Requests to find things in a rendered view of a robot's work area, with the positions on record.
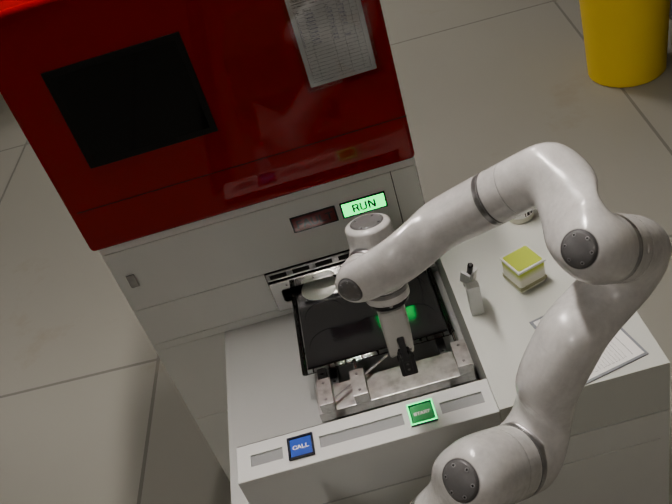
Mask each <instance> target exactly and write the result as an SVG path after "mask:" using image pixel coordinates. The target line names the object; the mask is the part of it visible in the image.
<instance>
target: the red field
mask: <svg viewBox="0 0 672 504"><path fill-rule="evenodd" d="M335 220H337V218H336V214H335V211H334V208H330V209H326V210H323V211H319V212H316V213H312V214H309V215H306V216H302V217H299V218H295V219H292V223H293V226H294V229H295V232H297V231H301V230H304V229H307V228H311V227H314V226H318V225H321V224H325V223H328V222H331V221H335Z"/></svg>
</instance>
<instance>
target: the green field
mask: <svg viewBox="0 0 672 504"><path fill-rule="evenodd" d="M383 206H386V201H385V198H384V194H383V193H381V194H377V195H374V196H371V197H367V198H364V199H360V200H357V201H353V202H350V203H347V204H343V205H341V207H342V210H343V214H344V217H349V216H352V215H355V214H359V213H362V212H366V211H369V210H373V209H376V208H379V207H383Z"/></svg>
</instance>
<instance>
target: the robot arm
mask: <svg viewBox="0 0 672 504"><path fill-rule="evenodd" d="M534 209H537V210H538V213H539V215H540V219H541V223H542V228H543V234H544V239H545V243H546V246H547V249H548V251H549V252H550V254H551V256H552V257H553V259H554V260H555V261H556V262H557V264H558V265H559V266H560V267H561V268H562V269H563V270H564V271H565V272H567V273H568V274H569V275H570V276H572V277H573V278H575V279H576V280H575V281H574V282H573V283H572V284H571V285H570V287H569V288H568V289H567V290H566V291H565V292H564V293H563V294H562V295H561V296H560V297H559V298H558V299H557V300H556V301H555V302H554V303H553V305H552V306H551V307H550V308H549V309H548V310H547V312H546V313H545V314H544V316H543V317H542V319H541V320H540V322H539V324H538V326H537V327H536V329H535V331H534V333H533V335H532V337H531V339H530V341H529V343H528V346H527V348H526V350H525V352H524V354H523V357H522V359H521V362H520V364H519V367H518V371H517V375H516V380H515V387H516V398H515V402H514V405H513V408H512V410H511V412H510V413H509V415H508V416H507V418H506V419H505V420H504V421H503V422H502V423H501V424H500V425H499V426H495V427H492V428H488V429H485V430H482V431H478V432H475V433H472V434H469V435H467V436H464V437H462V438H460V439H459V440H457V441H455V442H454V443H452V444H451V445H450V446H448V447H447V448H446V449H445V450H444V451H443V452H442V453H441V454H440V455H439V456H438V457H437V459H436V460H435V462H434V464H433V468H432V474H431V481H430V483H429V484H428V486H427V487H426V488H425V489H424V490H423V491H422V492H421V493H420V494H419V495H418V496H417V497H416V498H415V499H414V500H413V501H412V502H411V503H410V504H516V503H518V502H521V501H523V500H525V499H528V498H530V497H532V496H534V495H536V494H538V493H540V492H542V491H544V490H545V489H547V488H548V487H549V486H550V485H551V484H552V483H553V481H554V480H555V479H556V477H557V476H558V474H559V472H560V470H561V468H562V466H563V463H564V460H565V457H566V454H567V450H568V445H569V440H570V434H571V428H572V422H573V415H574V411H575V408H576V404H577V401H578V399H579V397H580V394H581V392H582V390H583V388H584V386H585V384H586V382H587V381H588V379H589V377H590V375H591V373H592V371H593V370H594V368H595V366H596V364H597V362H598V361H599V359H600V357H601V355H602V354H603V352H604V350H605V349H606V347H607V346H608V344H609V343H610V342H611V340H612V339H613V338H614V336H615V335H616V334H617V333H618V331H619V330H620V329H621V328H622V327H623V326H624V324H625V323H626V322H627V321H628V320H629V319H630V318H631V317H632V316H633V314H634V313H635V312H636V311H637V310H638V309H639V308H640V307H641V306H642V305H643V304H644V302H645V301H646V300H647V299H648V298H649V296H650V295H651V294H652V292H653V291H654V290H655V288H656V287H657V285H658V284H659V282H660V281H661V279H662V277H663V276H664V274H665V272H666V270H667V267H668V265H669V262H670V259H671V252H672V247H671V242H670V239H669V236H668V235H667V233H666V232H665V230H664V229H663V228H662V227H661V226H660V225H659V224H658V223H657V222H655V221H654V220H652V219H650V218H647V217H645V216H641V215H634V214H625V213H612V212H611V211H610V210H609V209H608V208H607V207H606V206H605V205H604V204H603V202H602V201H601V199H600V197H599V194H598V180H597V176H596V174H595V172H594V170H593V169H592V167H591V166H590V164H589V163H588V162H587V161H586V160H585V159H584V158H583V157H582V156H581V155H579V154H578V153H577V152H576V151H574V150H573V149H571V148H569V147H568V146H566V145H563V144H560V143H556V142H543V143H538V144H535V145H532V146H530V147H527V148H525V149H523V150H521V151H519V152H517V153H515V154H513V155H512V156H510V157H508V158H506V159H504V160H502V161H500V162H499V163H497V164H495V165H493V166H491V167H489V168H487V169H486V170H484V171H482V172H480V173H478V174H476V175H474V176H473V177H471V178H469V179H467V180H465V181H464V182H462V183H460V184H458V185H456V186H455V187H453V188H451V189H449V190H447V191H446V192H444V193H442V194H440V195H438V196H437V197H435V198H433V199H432V200H430V201H429V202H427V203H426V204H424V205H423V206H422V207H421V208H419V209H418V210H417V211H416V212H415V213H414V214H413V215H412V216H411V217H410V218H409V219H408V220H407V221H406V222H405V223H403V224H402V225H401V226H400V227H399V228H398V229H397V230H395V231H394V230H393V226H392V223H391V219H390V217H389V216H387V215H386V214H382V213H371V214H366V215H363V216H360V217H358V218H356V219H354V220H352V221H351V222H350V223H349V224H348V225H347V226H346V228H345V234H346V237H347V241H348V244H349V250H350V252H349V257H348V259H347V260H346V261H345V262H344V263H343V265H342V266H341V267H340V269H339V271H338V273H337V275H336V279H335V286H336V289H337V292H338V293H339V295H340V296H341V297H342V298H343V299H345V300H347V301H349V302H353V303H361V302H366V303H367V304H368V305H369V306H370V307H371V309H373V310H375V311H377V314H378V318H379V321H380V325H381V328H382V331H383V335H384V338H385V341H386V345H387V348H388V351H389V355H390V356H391V357H392V358H393V357H395V356H397V355H398V356H397V359H398V362H399V366H400V369H401V373H402V376H403V377H405V376H409V375H412V374H416V373H418V368H417V365H416V361H415V358H414V354H413V351H414V344H413V338H412V333H411V328H410V324H409V319H408V316H407V312H406V308H405V303H406V302H407V301H408V298H409V293H410V289H409V285H408V282H410V281H411V280H413V279H414V278H416V277H417V276H418V275H420V274H421V273H422V272H424V271H425V270H426V269H427V268H429V267H430V266H431V265H432V264H434V263H435V262H436V261H437V260H438V259H439V258H440V257H442V256H443V255H444V254H445V253H446V252H447V251H449V250H450V249H451V248H453V247H455V246H457V245H459V244H461V243H463V242H465V241H467V240H469V239H472V238H474V237H476V236H478V235H480V234H483V233H485V232H487V231H489V230H491V229H493V228H496V227H498V226H500V225H502V224H504V223H506V222H508V221H510V220H512V219H515V218H517V217H519V216H521V215H523V214H525V213H527V212H530V211H532V210H534ZM411 351H412V352H411Z"/></svg>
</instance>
